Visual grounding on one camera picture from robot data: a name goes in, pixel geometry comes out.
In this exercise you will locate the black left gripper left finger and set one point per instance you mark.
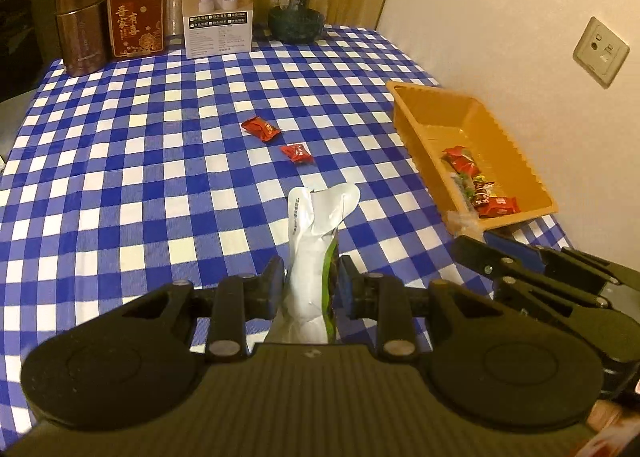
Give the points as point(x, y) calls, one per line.
point(238, 299)

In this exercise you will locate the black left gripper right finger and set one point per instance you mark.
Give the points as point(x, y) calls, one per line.
point(381, 298)

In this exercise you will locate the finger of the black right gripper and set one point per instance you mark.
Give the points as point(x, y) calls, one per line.
point(563, 306)
point(573, 267)

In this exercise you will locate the white green snack pouch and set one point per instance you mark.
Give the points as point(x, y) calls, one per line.
point(306, 314)

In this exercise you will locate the clear brown cube candy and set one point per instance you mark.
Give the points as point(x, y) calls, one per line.
point(466, 223)

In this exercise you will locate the dark red candy packet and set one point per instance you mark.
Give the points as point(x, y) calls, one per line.
point(482, 191)

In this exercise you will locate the clear grey seed packet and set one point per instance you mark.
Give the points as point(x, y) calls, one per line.
point(466, 186)

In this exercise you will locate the large red snack packet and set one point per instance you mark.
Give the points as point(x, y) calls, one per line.
point(461, 159)

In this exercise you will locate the small red candy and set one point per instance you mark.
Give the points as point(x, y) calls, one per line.
point(297, 153)

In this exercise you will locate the person right hand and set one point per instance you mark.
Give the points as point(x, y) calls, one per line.
point(608, 415)

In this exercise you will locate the blue white checkered tablecloth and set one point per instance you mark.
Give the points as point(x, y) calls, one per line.
point(141, 174)

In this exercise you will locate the orange plastic tray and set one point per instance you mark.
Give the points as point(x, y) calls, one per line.
point(429, 119)

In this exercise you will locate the green glass jar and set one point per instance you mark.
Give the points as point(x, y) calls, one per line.
point(297, 21)

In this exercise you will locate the white product box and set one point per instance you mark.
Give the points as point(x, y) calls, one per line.
point(217, 27)

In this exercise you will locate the red gold gift box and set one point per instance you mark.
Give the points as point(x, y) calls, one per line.
point(136, 27)

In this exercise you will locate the brown cylindrical tin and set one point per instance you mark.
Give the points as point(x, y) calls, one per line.
point(83, 34)

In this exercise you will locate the black laptop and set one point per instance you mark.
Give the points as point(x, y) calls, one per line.
point(29, 43)

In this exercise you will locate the network wall outlet plate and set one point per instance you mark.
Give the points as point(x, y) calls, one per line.
point(601, 52)

